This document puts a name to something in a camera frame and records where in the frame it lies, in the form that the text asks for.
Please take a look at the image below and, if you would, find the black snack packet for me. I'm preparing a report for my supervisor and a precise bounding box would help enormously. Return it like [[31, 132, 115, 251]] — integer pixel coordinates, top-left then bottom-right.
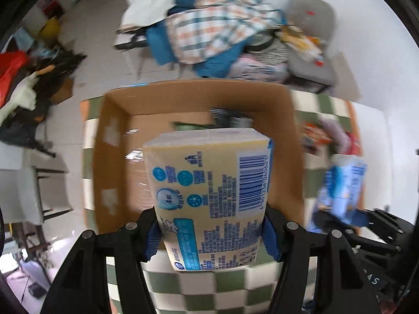
[[210, 108, 253, 128]]

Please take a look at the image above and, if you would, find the green snack packet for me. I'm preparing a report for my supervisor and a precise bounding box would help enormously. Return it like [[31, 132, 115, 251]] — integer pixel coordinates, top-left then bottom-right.
[[172, 121, 215, 131]]

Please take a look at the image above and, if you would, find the grey white chair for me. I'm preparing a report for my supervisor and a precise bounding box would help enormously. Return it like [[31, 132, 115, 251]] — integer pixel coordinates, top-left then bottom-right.
[[1, 166, 73, 225]]

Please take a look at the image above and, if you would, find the red plastic bag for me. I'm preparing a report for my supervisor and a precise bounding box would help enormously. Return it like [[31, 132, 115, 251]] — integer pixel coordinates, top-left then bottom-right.
[[0, 51, 28, 108]]

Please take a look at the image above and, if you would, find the light blue tissue pack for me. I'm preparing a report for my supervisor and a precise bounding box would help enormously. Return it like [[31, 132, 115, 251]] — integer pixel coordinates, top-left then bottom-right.
[[307, 154, 367, 233]]

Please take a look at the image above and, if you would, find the green white checkered tablecloth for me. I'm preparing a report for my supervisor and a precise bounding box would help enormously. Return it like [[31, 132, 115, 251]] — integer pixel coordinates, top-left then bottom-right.
[[80, 92, 359, 313]]

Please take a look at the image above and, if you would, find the black folding stand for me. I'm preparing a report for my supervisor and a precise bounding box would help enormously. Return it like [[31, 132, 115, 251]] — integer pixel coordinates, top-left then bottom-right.
[[1, 50, 87, 158]]

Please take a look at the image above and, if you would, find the folding bed frame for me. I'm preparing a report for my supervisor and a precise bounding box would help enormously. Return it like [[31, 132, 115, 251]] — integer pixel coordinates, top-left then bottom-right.
[[112, 27, 150, 80]]

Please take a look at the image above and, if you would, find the orange chips bag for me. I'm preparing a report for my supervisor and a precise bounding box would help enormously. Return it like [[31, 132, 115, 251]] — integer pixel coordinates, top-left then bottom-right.
[[303, 123, 332, 145]]

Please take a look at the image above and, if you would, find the white goose plush toy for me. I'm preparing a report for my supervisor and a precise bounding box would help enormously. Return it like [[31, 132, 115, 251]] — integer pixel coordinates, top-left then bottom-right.
[[0, 65, 56, 124]]

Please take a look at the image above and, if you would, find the small brown cardboard box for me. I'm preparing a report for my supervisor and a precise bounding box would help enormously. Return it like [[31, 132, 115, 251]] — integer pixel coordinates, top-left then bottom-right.
[[50, 77, 74, 105]]

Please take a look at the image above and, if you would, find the yellow bin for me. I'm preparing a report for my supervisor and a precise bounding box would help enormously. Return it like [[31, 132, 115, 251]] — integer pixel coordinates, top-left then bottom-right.
[[38, 16, 61, 43]]

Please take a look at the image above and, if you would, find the grey floor chair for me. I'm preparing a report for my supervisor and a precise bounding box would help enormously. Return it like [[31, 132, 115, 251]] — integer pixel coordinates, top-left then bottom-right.
[[285, 0, 337, 92]]

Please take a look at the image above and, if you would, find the black white patterned bag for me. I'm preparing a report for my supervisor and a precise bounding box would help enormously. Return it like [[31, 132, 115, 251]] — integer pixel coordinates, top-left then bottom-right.
[[244, 33, 288, 65]]

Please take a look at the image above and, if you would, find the yellow snack bag on chair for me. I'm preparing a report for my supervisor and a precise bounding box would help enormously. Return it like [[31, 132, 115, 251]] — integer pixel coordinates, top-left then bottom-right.
[[275, 25, 324, 67]]

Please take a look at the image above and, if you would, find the red snack packet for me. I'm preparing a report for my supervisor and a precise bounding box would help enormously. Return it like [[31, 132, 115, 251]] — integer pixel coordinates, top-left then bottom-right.
[[346, 132, 362, 157]]

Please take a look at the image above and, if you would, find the yellow blue tissue pack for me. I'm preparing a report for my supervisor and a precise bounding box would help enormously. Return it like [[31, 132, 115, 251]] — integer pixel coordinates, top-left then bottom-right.
[[143, 128, 273, 271]]

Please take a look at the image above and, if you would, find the plaid blanket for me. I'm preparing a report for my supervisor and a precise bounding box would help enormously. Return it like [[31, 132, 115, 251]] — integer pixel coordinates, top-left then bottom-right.
[[146, 0, 285, 77]]

